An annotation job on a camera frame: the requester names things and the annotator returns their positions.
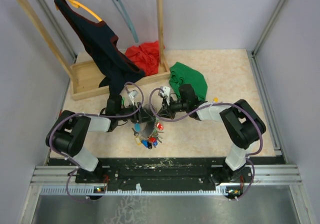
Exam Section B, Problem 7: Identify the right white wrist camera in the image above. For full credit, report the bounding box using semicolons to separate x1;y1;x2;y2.
158;86;171;105

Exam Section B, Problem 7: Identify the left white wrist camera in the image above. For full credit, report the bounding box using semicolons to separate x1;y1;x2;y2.
128;90;138;105

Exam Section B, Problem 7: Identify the red cloth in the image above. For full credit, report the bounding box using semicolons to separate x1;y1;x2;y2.
124;40;160;76

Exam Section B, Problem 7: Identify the grey cable duct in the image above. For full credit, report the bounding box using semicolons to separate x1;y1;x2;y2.
39;185;241;197

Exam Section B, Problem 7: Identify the wooden clothes rack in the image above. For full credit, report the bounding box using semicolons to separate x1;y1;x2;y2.
16;0;170;101

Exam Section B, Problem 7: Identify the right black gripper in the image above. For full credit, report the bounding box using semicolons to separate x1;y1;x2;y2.
156;96;189;120

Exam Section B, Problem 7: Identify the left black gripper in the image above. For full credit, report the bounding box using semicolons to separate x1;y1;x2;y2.
116;102;155;124

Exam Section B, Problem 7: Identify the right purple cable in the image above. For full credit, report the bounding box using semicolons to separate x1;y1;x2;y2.
149;88;264;201

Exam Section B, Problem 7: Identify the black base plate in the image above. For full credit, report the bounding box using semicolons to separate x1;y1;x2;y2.
72;157;285;192

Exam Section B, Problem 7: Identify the green cloth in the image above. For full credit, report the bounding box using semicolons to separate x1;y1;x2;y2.
169;62;208;101

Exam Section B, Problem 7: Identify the yellow hanger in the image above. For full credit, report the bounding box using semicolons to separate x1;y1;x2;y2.
65;0;102;22

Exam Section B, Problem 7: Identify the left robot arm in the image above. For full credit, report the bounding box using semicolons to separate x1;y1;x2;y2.
45;94;156;183

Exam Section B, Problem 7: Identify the grey blue hanger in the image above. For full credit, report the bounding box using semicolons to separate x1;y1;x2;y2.
111;0;139;43

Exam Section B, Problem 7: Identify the large keyring with blue handle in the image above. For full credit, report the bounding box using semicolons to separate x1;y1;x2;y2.
132;117;163;150

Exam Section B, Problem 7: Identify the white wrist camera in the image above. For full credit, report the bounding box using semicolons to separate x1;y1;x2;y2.
158;86;171;105
128;90;138;105

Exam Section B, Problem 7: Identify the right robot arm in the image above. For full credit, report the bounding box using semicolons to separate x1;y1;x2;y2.
154;84;267;182

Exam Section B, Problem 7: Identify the dark navy garment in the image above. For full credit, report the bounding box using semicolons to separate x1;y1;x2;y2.
54;0;146;94

